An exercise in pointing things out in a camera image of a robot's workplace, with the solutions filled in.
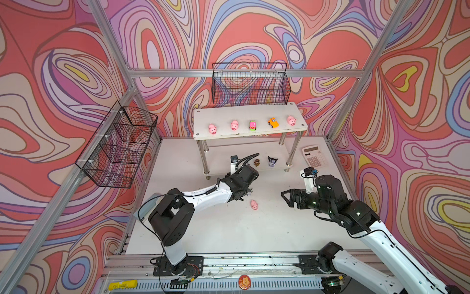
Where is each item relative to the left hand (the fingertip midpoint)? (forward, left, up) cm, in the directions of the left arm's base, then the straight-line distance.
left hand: (241, 174), depth 90 cm
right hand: (-18, -20, +9) cm, 28 cm away
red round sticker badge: (-43, -1, -11) cm, 44 cm away
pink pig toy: (-12, -7, -9) cm, 16 cm away
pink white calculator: (+19, -45, -8) cm, 50 cm away
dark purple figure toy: (+8, -16, +1) cm, 18 cm away
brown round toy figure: (+8, -9, -1) cm, 12 cm away
